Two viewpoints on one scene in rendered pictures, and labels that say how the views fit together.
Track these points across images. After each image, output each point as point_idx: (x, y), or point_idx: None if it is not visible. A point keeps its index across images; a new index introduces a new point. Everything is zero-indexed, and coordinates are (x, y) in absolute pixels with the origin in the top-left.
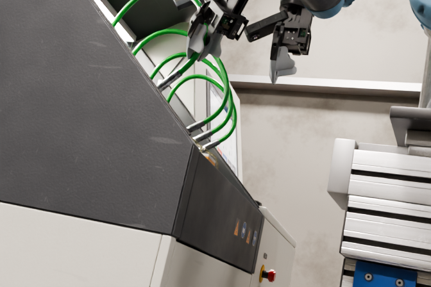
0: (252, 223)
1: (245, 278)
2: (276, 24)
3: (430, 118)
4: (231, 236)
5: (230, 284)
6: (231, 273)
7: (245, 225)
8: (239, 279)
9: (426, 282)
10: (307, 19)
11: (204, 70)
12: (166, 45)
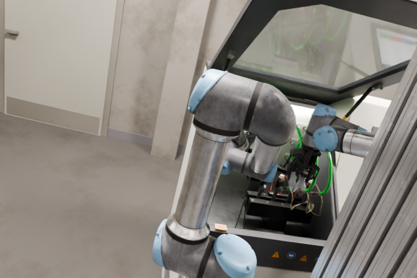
0: (309, 252)
1: (308, 275)
2: (298, 155)
3: None
4: (267, 257)
5: (278, 276)
6: (276, 272)
7: (293, 253)
8: (295, 275)
9: None
10: (307, 160)
11: (369, 128)
12: (339, 112)
